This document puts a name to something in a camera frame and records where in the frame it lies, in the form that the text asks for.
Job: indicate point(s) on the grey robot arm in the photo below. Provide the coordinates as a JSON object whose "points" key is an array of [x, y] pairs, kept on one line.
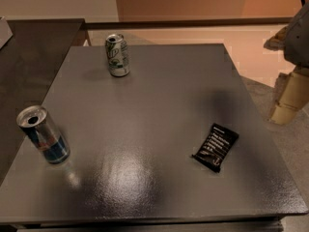
{"points": [[293, 39]]}

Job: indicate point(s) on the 7up soda can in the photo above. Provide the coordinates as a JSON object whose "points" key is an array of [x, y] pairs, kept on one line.
{"points": [[117, 55]]}

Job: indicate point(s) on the red bull can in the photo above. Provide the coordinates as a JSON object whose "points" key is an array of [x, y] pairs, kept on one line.
{"points": [[38, 125]]}

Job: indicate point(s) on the black rxbar chocolate bar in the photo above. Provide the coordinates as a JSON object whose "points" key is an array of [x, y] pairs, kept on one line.
{"points": [[216, 147]]}

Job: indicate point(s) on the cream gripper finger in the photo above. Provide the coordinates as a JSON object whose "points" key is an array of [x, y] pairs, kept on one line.
{"points": [[290, 94]]}

